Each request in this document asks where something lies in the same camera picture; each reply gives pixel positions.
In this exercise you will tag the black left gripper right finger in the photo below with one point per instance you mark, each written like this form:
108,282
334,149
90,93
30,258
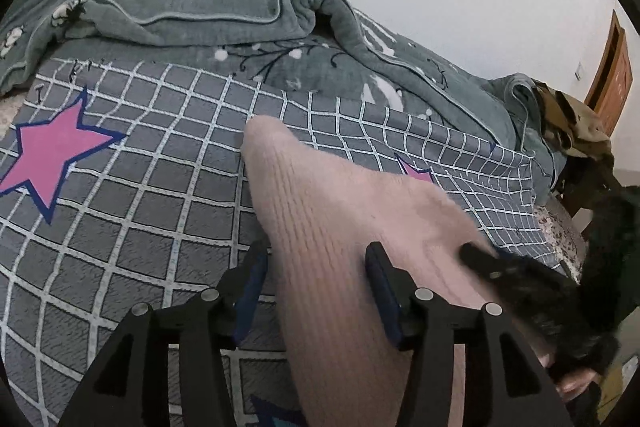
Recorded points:
470,367

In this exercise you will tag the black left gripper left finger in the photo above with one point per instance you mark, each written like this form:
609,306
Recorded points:
127,384

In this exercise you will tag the pink ribbed knit sweater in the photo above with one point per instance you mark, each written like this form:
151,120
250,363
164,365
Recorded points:
320,212

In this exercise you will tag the person's right hand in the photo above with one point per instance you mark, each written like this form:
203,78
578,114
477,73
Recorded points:
571,376

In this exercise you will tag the floral patterned mattress cover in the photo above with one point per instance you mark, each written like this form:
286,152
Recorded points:
559,229

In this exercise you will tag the grey checked bed sheet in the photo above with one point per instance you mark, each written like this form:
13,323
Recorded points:
164,209

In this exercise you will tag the brown camouflage cloth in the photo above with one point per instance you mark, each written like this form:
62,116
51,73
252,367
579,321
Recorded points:
571,128

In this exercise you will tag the brown wooden door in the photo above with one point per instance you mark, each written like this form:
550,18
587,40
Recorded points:
611,85

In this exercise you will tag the grey-green floral quilt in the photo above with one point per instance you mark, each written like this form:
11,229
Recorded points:
322,46

